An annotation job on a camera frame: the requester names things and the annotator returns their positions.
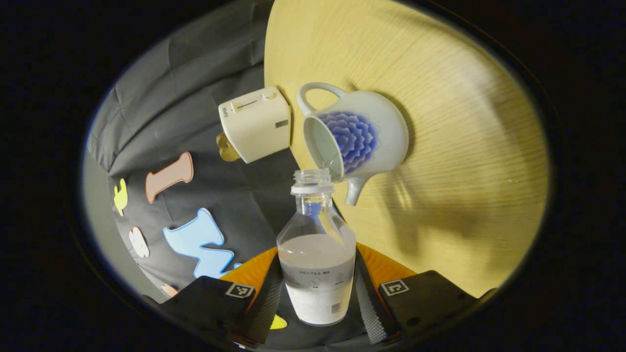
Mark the white blue-patterned teacup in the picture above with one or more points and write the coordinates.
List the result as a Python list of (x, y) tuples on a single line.
[(386, 132)]

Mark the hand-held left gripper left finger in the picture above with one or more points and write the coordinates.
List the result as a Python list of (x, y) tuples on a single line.
[(205, 303)]

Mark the white toaster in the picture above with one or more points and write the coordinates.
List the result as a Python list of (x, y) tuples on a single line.
[(254, 127)]

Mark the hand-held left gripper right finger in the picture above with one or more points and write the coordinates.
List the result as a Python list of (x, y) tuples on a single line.
[(425, 303)]

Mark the clear plastic water bottle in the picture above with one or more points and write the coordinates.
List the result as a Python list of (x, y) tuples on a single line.
[(318, 278)]

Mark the brown toast slice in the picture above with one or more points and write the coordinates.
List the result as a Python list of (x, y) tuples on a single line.
[(227, 149)]

